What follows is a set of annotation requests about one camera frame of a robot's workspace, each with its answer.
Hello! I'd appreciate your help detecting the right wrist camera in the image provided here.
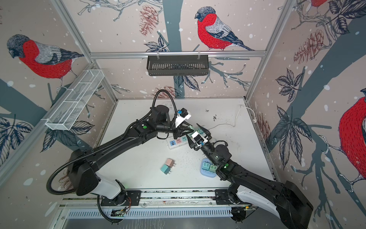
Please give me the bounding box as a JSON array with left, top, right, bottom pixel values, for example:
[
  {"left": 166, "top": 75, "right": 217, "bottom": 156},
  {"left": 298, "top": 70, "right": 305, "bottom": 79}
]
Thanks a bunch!
[{"left": 192, "top": 131, "right": 208, "bottom": 147}]

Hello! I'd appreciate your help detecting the black hanging wire basket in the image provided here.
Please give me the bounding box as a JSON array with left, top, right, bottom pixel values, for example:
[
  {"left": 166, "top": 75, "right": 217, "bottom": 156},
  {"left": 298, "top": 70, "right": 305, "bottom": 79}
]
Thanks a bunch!
[{"left": 146, "top": 55, "right": 209, "bottom": 76}]

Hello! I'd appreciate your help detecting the dark green plug adapter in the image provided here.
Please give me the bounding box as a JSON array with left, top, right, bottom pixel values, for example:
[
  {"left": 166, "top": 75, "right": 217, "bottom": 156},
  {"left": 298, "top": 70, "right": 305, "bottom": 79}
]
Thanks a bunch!
[{"left": 197, "top": 129, "right": 204, "bottom": 135}]

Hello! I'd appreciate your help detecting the teal green front adapter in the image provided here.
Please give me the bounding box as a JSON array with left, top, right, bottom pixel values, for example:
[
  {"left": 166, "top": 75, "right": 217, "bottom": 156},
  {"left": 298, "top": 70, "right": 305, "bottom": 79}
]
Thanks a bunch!
[{"left": 161, "top": 164, "right": 171, "bottom": 175}]

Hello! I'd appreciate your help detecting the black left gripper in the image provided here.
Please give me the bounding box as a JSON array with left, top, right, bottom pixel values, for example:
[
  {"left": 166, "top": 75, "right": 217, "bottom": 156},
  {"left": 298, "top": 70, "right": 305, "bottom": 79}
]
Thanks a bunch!
[{"left": 156, "top": 121, "right": 194, "bottom": 139}]

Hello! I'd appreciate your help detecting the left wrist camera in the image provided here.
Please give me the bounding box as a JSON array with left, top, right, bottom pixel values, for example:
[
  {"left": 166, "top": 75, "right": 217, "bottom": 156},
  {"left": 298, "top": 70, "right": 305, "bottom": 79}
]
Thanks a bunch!
[{"left": 174, "top": 108, "right": 191, "bottom": 128}]

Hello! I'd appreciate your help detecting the pink plug adapter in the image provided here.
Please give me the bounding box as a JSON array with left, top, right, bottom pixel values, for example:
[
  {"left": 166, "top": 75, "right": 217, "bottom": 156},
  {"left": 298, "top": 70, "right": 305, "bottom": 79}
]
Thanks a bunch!
[{"left": 165, "top": 158, "right": 175, "bottom": 168}]

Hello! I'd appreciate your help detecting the white power strip cable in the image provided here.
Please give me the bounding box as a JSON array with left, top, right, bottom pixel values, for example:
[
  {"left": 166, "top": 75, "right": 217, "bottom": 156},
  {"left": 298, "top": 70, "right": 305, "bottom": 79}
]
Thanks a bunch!
[{"left": 207, "top": 104, "right": 257, "bottom": 130}]

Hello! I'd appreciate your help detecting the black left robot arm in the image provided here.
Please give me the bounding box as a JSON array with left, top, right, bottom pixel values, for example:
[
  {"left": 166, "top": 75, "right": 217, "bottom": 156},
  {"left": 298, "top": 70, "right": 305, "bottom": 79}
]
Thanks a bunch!
[{"left": 46, "top": 97, "right": 192, "bottom": 199}]

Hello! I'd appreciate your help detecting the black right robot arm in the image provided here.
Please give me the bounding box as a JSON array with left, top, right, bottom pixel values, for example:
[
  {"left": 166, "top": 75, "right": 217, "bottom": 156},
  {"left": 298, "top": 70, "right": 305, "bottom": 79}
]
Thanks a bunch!
[{"left": 186, "top": 128, "right": 314, "bottom": 229}]

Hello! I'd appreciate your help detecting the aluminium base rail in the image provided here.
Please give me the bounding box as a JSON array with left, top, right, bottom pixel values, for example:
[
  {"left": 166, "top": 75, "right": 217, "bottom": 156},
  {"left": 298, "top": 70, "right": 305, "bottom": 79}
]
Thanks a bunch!
[{"left": 57, "top": 187, "right": 298, "bottom": 219}]

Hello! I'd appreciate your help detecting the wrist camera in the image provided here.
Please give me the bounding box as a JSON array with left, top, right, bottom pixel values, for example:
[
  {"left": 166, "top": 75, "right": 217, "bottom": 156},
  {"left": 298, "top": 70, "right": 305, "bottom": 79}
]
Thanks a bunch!
[
  {"left": 174, "top": 108, "right": 191, "bottom": 128},
  {"left": 192, "top": 131, "right": 208, "bottom": 147}
]

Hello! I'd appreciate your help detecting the light green plug adapter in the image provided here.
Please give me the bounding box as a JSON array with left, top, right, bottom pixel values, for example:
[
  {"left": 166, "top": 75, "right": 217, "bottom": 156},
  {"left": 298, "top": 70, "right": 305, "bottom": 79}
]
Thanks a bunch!
[{"left": 209, "top": 165, "right": 217, "bottom": 173}]

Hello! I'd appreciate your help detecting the white mesh wall shelf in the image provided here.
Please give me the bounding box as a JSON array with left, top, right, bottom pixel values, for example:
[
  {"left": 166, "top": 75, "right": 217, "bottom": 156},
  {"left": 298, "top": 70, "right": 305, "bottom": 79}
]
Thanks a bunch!
[{"left": 45, "top": 69, "right": 104, "bottom": 130}]

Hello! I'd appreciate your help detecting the white long power strip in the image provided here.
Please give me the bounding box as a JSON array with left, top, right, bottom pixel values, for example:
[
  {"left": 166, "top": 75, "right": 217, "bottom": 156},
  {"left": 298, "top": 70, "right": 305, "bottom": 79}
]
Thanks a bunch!
[{"left": 166, "top": 127, "right": 199, "bottom": 149}]

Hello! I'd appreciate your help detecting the blue rounded power strip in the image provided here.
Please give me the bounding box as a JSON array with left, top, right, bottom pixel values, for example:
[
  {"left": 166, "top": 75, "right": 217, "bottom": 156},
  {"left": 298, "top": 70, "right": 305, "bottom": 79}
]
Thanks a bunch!
[{"left": 200, "top": 158, "right": 216, "bottom": 178}]

